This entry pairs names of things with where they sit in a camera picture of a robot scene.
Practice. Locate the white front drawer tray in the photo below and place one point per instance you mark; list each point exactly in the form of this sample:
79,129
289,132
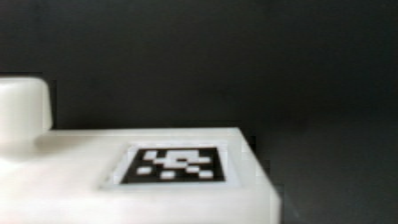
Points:
140,176

